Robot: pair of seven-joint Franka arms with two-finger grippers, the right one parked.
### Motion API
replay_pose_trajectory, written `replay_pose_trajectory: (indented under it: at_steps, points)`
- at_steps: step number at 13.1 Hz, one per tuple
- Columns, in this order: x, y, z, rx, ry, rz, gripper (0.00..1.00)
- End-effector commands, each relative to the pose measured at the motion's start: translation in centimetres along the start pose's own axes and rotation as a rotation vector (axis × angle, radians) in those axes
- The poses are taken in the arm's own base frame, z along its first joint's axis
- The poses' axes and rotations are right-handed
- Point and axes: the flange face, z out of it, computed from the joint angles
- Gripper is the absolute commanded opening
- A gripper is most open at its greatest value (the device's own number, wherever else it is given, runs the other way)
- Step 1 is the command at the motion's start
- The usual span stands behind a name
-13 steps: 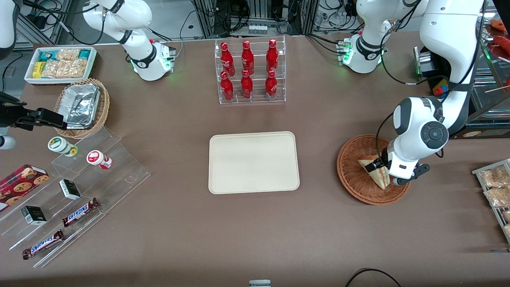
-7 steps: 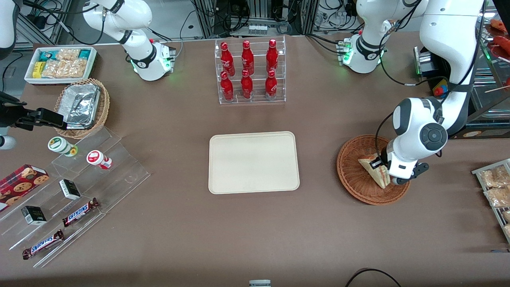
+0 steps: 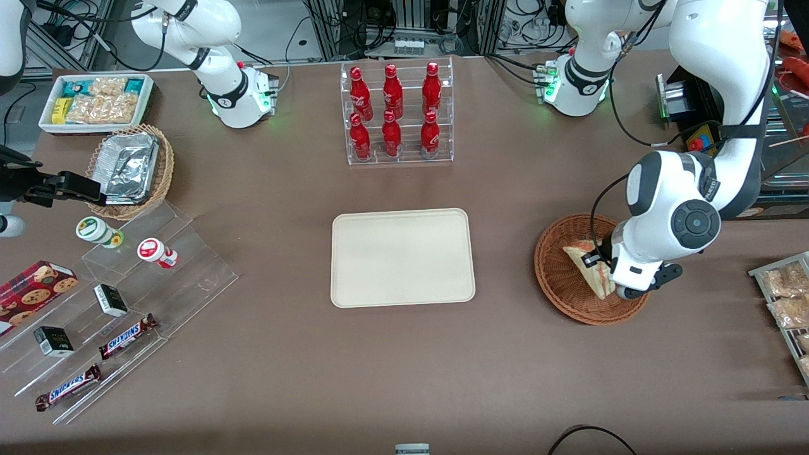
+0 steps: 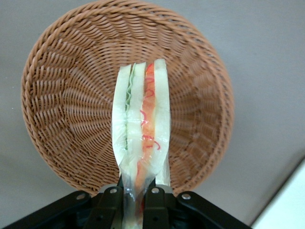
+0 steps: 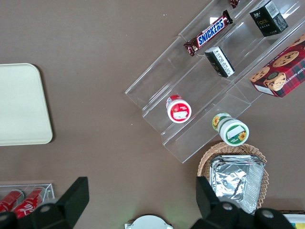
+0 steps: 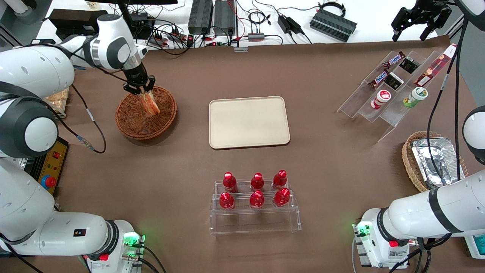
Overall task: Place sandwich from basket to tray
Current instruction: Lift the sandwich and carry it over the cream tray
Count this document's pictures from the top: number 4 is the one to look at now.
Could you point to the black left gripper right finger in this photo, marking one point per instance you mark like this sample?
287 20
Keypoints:
157 207

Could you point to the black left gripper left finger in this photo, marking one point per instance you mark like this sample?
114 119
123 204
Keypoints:
108 207

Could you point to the round brown wicker basket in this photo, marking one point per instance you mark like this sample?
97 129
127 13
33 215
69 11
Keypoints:
71 95

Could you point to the triangle sandwich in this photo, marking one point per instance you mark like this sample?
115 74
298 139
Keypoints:
135 107

